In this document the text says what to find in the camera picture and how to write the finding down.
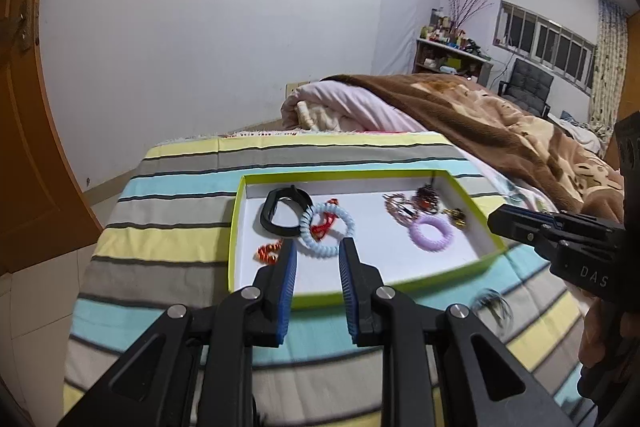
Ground cream plush cloth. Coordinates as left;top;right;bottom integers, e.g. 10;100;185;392
296;99;343;132

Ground brown beaded hair tie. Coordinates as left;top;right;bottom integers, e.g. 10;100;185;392
415;185;442;214

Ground striped bed sheet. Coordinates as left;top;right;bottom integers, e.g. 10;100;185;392
62;130;601;427

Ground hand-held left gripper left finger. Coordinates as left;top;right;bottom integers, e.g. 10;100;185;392
57;239;298;427

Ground light blue spiral hair tie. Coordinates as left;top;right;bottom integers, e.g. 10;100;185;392
299;202;357;260

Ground patterned curtain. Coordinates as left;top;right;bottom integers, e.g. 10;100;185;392
590;0;628;138

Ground window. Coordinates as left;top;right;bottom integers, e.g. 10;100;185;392
492;0;598;92

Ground decorative flower branches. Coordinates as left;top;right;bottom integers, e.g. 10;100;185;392
446;0;493;30

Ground person's right hand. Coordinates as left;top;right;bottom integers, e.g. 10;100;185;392
579;299;626;365

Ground brown fleece blanket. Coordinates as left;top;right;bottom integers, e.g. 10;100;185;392
320;73;626;223

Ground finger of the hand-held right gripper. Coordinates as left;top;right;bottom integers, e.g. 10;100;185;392
487;209;557;258
501;204;566;223

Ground pink rhinestone hair clip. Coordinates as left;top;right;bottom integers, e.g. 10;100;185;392
384;192;418;224

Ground grey blue elastic hair tie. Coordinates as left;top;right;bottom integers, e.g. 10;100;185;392
471;288;515;334

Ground red hair tie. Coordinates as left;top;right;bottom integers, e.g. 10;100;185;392
310;197;341;243

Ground green cardboard box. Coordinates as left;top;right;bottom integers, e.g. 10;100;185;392
227;168;510;310

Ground row of bottles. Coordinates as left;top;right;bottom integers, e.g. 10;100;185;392
420;7;481;52

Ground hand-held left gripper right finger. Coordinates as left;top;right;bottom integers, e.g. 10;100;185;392
338;238;576;427

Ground wooden door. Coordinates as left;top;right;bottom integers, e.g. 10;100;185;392
0;0;103;275

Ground black wristband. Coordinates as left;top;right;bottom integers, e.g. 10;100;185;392
259;185;311;239

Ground door latch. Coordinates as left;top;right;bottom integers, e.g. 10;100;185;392
0;0;35;52

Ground pink floral quilt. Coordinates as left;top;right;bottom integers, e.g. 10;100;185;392
280;80;551;218

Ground orange-red scrunchie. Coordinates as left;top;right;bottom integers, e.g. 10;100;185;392
256;241;283;267

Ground purple spiral hair tie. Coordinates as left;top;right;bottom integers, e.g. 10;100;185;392
409;214;456;254

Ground black chair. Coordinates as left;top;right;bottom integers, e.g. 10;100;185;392
500;58;555;115

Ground white wall shelf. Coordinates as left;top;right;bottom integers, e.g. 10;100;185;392
412;38;493;82

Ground black hair tie gold charm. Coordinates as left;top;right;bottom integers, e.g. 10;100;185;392
440;207;468;228

